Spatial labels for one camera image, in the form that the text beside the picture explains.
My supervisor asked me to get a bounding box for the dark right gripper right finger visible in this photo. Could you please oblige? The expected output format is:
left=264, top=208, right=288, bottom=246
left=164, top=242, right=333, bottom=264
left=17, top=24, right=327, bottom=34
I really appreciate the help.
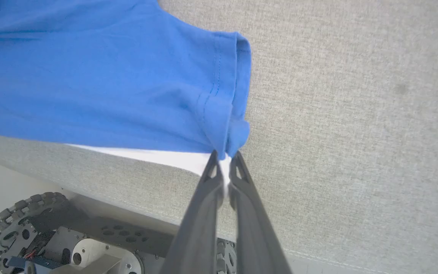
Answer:
left=228, top=151, right=293, bottom=274

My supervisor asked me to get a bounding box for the grey robot wheeled base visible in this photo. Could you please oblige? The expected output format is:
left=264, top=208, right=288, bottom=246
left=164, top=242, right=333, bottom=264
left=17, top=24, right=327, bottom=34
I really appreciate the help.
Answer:
left=0, top=192, right=239, bottom=274

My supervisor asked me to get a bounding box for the grey fabric sofa cushion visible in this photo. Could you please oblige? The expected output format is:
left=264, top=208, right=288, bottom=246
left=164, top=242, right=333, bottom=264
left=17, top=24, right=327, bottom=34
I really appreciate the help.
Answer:
left=0, top=0, right=438, bottom=274

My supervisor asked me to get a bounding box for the blue and white garment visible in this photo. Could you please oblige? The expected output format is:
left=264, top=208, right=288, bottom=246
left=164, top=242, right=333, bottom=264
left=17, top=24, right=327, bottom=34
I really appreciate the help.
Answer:
left=0, top=0, right=251, bottom=191

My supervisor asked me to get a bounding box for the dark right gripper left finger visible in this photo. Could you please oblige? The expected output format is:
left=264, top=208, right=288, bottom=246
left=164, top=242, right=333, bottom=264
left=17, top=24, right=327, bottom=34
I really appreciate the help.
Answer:
left=159, top=149, right=228, bottom=274

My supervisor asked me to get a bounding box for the grey omni wheel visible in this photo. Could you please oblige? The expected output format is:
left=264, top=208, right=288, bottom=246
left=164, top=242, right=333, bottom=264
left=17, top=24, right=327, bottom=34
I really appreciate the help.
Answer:
left=215, top=239, right=239, bottom=274
left=0, top=192, right=70, bottom=258

